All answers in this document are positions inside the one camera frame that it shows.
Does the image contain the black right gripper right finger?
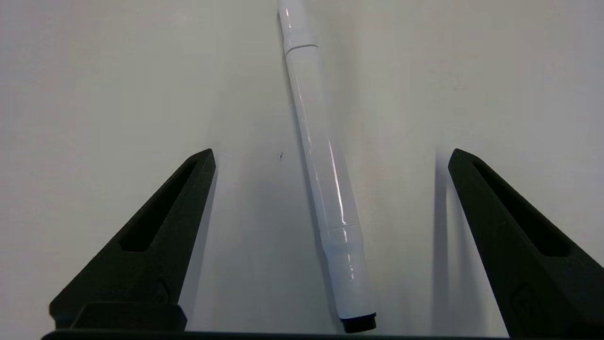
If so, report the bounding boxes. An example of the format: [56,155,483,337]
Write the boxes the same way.
[447,148,604,337]

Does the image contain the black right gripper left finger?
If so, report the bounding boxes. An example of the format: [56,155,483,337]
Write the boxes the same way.
[49,149,217,332]

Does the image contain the white marker with black ends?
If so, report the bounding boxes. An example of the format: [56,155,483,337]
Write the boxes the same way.
[277,0,378,334]

